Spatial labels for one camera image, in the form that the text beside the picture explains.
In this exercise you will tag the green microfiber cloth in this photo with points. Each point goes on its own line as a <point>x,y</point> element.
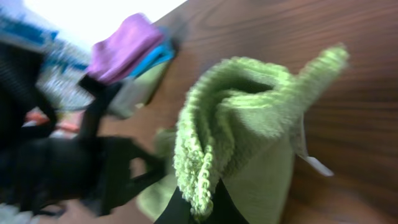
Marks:
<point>240,129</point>

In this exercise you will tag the folded green cloth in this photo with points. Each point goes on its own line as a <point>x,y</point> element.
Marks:
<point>146,84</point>

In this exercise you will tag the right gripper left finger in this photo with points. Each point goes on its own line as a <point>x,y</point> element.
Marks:
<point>177,211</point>

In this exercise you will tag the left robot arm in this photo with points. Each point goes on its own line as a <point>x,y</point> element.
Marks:
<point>26,114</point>

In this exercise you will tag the folded blue cloth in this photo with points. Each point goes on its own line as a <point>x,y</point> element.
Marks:
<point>164,52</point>

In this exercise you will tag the folded purple cloth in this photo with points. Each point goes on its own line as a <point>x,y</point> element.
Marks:
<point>117,56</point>

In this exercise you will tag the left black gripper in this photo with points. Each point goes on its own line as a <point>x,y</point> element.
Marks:
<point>46,171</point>

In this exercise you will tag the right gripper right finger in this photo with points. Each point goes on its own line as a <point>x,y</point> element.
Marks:
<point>224,210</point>

